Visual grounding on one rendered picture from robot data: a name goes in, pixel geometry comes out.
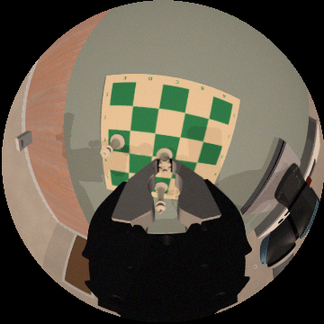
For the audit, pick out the green and cream chessboard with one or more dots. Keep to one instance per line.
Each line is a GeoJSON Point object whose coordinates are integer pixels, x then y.
{"type": "Point", "coordinates": [195, 121]}

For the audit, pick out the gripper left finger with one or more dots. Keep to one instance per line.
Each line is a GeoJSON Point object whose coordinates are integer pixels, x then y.
{"type": "Point", "coordinates": [131, 203]}

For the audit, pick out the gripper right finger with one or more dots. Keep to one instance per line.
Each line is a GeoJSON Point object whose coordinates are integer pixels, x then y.
{"type": "Point", "coordinates": [200, 201]}

